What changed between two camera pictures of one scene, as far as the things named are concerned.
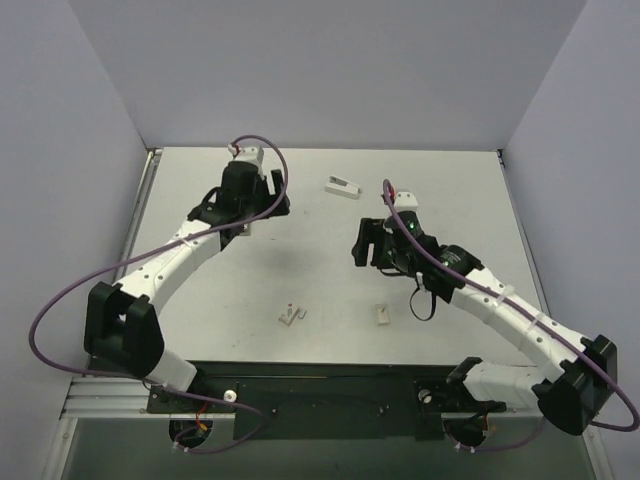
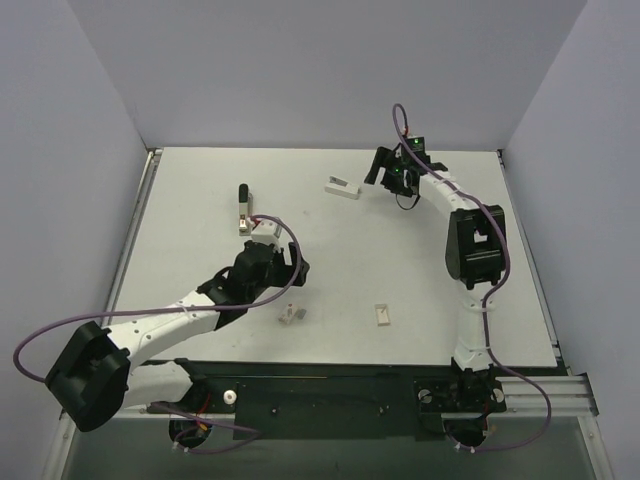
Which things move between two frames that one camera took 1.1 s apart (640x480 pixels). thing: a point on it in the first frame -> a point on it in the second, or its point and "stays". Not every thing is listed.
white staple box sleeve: x=342 y=187 stays
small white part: x=383 y=316 stays
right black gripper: x=370 y=240 -> x=388 y=167
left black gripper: x=273 y=195 -> x=288 y=262
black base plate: x=287 y=400 stays
